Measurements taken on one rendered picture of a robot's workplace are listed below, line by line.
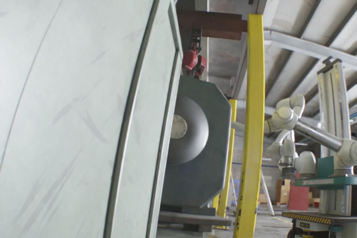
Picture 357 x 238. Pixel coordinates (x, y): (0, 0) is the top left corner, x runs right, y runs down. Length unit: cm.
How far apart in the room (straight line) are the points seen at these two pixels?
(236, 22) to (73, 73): 189
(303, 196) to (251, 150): 463
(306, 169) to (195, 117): 176
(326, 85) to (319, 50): 574
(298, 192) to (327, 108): 362
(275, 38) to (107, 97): 779
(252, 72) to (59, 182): 140
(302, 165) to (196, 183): 167
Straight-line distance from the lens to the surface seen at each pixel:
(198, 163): 78
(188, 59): 172
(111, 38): 25
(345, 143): 179
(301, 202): 590
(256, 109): 141
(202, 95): 84
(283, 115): 166
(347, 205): 218
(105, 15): 24
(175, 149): 65
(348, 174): 197
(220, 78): 347
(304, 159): 233
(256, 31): 169
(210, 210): 91
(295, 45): 806
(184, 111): 68
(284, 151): 213
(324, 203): 236
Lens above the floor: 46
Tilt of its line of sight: 18 degrees up
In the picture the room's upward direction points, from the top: 8 degrees clockwise
